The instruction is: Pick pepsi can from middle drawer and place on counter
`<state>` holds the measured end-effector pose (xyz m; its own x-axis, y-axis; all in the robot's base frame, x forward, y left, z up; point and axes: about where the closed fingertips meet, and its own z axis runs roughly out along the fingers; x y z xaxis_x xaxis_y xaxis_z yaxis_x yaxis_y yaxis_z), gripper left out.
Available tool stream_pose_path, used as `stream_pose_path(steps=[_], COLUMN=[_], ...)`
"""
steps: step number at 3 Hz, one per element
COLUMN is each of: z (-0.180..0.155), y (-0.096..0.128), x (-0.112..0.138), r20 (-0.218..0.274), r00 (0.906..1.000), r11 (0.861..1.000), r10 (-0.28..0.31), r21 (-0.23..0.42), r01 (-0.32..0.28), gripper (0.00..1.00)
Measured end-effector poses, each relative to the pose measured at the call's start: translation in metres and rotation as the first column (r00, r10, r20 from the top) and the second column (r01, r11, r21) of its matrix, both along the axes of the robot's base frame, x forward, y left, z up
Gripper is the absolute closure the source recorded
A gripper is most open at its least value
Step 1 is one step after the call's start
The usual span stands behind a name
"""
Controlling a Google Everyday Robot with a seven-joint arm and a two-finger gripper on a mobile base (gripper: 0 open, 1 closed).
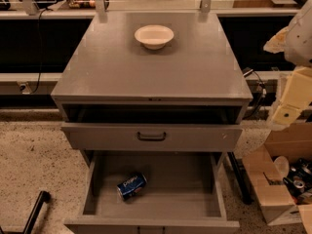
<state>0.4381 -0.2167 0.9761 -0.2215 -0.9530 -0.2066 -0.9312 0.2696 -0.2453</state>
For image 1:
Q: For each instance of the black metal leg right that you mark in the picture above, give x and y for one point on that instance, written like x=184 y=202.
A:
x=246 y=197

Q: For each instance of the grey drawer cabinet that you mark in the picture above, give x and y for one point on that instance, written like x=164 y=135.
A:
x=113 y=79

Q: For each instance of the cans in cardboard box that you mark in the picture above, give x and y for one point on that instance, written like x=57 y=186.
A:
x=299 y=181

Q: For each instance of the white paper bowl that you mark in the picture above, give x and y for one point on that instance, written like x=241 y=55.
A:
x=154 y=37

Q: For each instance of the black drawer handle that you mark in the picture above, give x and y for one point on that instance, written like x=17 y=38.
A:
x=151 y=137

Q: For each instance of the cardboard box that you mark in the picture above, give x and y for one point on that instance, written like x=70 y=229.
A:
x=275 y=201

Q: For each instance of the clear plastic cup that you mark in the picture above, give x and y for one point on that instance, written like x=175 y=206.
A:
x=282 y=165

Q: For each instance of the open grey middle drawer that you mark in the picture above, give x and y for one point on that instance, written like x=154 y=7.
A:
x=182 y=196

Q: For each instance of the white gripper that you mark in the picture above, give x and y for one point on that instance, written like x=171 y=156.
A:
x=300 y=39

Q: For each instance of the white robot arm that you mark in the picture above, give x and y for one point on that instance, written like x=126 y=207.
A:
x=295 y=41

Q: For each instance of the blue pepsi can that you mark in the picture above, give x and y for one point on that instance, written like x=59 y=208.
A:
x=131 y=186

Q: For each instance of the grey top drawer front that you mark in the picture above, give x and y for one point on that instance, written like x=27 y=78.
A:
x=180 y=138

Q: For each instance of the black bar lower left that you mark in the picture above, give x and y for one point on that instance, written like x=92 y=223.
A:
x=44 y=197

